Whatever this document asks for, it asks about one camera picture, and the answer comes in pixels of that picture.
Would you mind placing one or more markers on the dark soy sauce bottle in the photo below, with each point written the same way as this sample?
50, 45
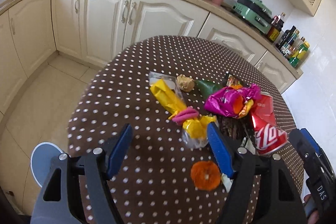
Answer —
276, 27

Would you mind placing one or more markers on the person's right hand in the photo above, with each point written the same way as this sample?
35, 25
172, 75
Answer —
313, 208

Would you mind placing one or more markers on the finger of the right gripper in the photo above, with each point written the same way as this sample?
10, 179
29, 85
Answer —
305, 151
311, 140

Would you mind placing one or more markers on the dark snack wrapper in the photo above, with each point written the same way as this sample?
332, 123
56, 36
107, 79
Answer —
238, 129

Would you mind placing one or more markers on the dark glass bottle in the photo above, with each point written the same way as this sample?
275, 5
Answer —
287, 39

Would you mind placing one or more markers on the brown polka dot tablecloth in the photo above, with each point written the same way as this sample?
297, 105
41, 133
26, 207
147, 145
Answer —
154, 183

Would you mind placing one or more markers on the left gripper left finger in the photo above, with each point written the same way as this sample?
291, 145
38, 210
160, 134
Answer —
117, 148

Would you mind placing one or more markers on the orange peel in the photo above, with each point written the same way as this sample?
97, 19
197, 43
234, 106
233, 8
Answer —
205, 175

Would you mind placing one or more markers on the yellow gold snack wrapper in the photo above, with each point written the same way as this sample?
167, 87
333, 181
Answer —
167, 92

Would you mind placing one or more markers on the magenta foil wrapper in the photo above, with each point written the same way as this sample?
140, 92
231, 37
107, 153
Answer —
233, 103

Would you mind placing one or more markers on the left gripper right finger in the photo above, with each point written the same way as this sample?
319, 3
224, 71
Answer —
222, 152

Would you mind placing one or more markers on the green electric cooker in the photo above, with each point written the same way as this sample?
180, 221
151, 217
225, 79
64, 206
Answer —
255, 13

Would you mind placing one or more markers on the red cola can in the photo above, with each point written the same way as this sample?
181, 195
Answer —
269, 138

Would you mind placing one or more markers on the grey round trash bin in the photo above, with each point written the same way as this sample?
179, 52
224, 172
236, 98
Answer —
40, 160

